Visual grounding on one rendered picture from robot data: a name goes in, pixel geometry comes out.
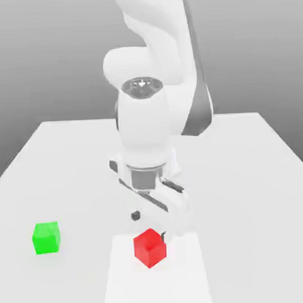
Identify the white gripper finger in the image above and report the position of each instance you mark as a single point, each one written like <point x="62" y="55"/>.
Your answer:
<point x="165" y="237"/>

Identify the small green cube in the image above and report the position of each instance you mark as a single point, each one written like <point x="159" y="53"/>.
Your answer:
<point x="46" y="238"/>

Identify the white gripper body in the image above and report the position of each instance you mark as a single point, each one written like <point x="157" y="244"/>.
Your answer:
<point x="173" y="207"/>

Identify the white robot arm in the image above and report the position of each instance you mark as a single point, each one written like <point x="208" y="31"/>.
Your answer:
<point x="142" y="122"/>

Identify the small red cube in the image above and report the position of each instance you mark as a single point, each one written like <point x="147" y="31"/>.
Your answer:
<point x="148" y="249"/>

